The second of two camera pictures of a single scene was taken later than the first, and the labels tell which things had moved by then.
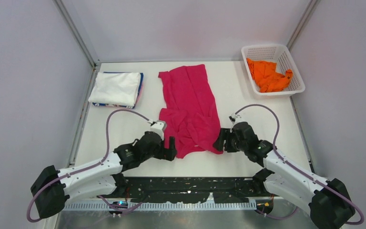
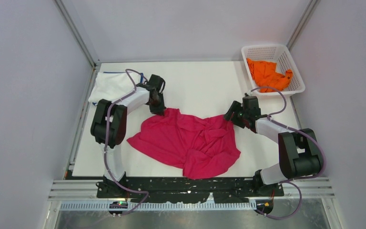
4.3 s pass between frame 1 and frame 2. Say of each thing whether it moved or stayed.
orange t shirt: stayed
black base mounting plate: stayed
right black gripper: moved
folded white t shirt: stayed
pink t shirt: moved
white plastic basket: stayed
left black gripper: moved
